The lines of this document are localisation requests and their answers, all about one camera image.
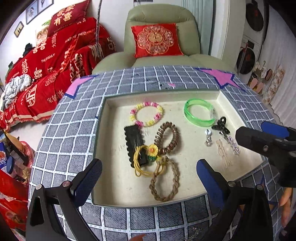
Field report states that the pink star rhinestone clip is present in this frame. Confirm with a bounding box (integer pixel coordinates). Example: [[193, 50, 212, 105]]
[[224, 135, 240, 155]]

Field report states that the beige hair clip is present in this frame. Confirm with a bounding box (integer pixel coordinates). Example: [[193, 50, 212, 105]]
[[216, 139, 233, 169]]

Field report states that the silver dangling earring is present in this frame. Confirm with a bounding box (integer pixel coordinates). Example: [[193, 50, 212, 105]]
[[205, 129, 212, 147]]

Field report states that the brown braided hair tie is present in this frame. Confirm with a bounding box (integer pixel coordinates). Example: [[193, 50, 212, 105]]
[[148, 156, 181, 202]]

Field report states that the yellow flower hair tie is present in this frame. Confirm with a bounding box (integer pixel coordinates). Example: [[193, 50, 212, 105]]
[[133, 143, 165, 178]]

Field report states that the brown spiral hair tie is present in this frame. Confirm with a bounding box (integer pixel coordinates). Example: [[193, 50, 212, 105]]
[[153, 121, 180, 156]]

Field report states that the cream jewelry tray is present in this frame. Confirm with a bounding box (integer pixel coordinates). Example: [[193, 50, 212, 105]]
[[92, 90, 262, 208]]

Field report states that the black claw hair clip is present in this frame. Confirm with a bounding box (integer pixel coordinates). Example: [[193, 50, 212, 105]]
[[211, 116, 230, 137]]

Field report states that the small silver earring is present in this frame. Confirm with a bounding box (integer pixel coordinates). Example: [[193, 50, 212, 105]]
[[184, 227, 204, 241]]

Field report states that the green translucent bangle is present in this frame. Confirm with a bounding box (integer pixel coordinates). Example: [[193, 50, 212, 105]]
[[184, 98, 217, 127]]

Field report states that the black rectangular hair clip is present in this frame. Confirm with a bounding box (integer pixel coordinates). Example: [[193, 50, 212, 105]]
[[124, 125, 148, 168]]

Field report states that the pink star sticker far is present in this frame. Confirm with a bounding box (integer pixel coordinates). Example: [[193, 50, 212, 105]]
[[196, 68, 244, 91]]

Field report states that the blue snack box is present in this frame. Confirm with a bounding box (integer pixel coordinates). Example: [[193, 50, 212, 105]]
[[0, 142, 8, 169]]

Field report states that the grey white crumpled cloth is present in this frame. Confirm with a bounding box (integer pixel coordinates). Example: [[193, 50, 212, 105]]
[[1, 74, 33, 111]]

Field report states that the washing machine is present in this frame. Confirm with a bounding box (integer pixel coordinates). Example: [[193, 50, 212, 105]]
[[235, 1, 269, 82]]

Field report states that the red bedspread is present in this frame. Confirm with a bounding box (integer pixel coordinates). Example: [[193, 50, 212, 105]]
[[1, 17, 116, 131]]

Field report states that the red embroidered cushion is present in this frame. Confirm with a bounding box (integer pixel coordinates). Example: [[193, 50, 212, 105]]
[[131, 23, 183, 58]]

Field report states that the green recliner armchair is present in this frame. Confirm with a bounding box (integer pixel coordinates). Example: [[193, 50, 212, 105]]
[[92, 4, 234, 74]]

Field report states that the red bed pillow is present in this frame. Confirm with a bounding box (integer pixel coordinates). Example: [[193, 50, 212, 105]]
[[47, 0, 91, 37]]

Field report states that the pink yellow bead bracelet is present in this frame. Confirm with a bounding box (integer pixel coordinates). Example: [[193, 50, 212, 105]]
[[129, 101, 164, 128]]

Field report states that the framed wall photo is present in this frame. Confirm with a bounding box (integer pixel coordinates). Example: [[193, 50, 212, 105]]
[[25, 0, 54, 25]]

